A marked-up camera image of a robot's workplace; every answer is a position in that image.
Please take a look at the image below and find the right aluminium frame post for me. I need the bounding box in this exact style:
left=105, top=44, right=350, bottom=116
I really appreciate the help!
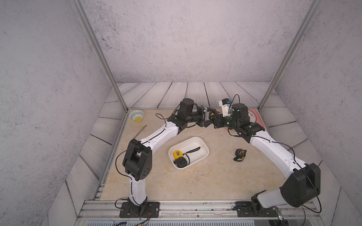
left=257, top=0, right=322, bottom=112

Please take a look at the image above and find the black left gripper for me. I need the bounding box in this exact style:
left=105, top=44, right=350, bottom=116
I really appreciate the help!
left=184, top=105, right=216, bottom=128

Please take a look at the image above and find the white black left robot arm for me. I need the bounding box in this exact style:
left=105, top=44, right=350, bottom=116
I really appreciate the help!
left=122, top=98, right=211, bottom=207

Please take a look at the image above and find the patterned ceramic bowl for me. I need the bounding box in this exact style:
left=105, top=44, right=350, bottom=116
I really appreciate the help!
left=129, top=110, right=145, bottom=122

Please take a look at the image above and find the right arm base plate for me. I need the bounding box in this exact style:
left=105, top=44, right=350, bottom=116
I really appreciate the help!
left=232, top=201, right=279, bottom=218

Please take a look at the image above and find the slim metal knife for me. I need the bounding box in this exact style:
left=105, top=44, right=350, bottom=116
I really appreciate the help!
left=133, top=124, right=148, bottom=139

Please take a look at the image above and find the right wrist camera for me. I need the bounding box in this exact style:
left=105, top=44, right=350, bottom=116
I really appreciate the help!
left=219, top=98, right=231, bottom=117

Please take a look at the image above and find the left aluminium frame post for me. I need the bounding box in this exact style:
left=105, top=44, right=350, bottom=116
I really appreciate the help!
left=71, top=0, right=128, bottom=111

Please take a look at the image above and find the pink tray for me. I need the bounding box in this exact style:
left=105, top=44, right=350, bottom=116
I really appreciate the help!
left=249, top=109, right=265, bottom=128

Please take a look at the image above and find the white plastic storage box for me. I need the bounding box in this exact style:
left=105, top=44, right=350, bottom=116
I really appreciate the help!
left=168, top=137, right=209, bottom=170

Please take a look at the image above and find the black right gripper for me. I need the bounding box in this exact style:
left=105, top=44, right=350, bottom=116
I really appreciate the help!
left=208, top=114, right=240, bottom=132

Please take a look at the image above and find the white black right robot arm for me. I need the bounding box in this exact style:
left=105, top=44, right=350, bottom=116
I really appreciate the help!
left=209, top=104, right=321, bottom=211

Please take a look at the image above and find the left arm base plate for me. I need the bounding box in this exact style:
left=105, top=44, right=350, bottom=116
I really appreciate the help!
left=119, top=202, right=160, bottom=218

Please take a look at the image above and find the white orange patterned plate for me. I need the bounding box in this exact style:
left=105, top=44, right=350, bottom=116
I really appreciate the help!
left=248, top=110, right=257, bottom=122

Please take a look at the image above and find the aluminium frame post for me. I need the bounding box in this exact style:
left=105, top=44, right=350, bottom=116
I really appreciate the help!
left=71, top=0, right=128, bottom=111
left=257, top=0, right=322, bottom=112

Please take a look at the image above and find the round black tape measure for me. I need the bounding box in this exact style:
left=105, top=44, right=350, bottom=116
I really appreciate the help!
left=233, top=149, right=247, bottom=162

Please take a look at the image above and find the large black tape measure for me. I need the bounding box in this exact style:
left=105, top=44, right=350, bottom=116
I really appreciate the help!
left=173, top=147, right=201, bottom=168

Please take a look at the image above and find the aluminium front rail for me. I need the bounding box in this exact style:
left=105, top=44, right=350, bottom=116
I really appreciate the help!
left=75, top=200, right=324, bottom=226

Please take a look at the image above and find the black yellow tape measure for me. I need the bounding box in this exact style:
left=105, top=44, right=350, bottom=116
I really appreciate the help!
left=209, top=110, right=219, bottom=121

